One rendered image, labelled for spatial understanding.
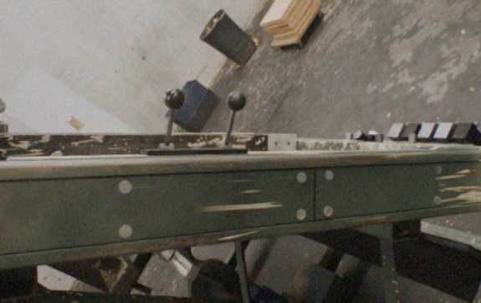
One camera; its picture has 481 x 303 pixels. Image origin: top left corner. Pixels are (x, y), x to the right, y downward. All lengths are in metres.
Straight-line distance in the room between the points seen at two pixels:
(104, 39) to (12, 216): 6.00
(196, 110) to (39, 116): 1.88
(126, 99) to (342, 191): 5.92
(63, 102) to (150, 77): 1.87
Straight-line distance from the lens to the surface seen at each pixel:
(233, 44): 5.71
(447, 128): 1.40
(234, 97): 0.77
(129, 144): 1.38
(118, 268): 2.19
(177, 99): 0.73
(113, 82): 6.44
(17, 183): 0.50
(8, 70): 6.44
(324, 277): 2.13
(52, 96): 5.01
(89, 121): 5.03
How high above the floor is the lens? 1.69
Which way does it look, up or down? 24 degrees down
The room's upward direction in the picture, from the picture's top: 55 degrees counter-clockwise
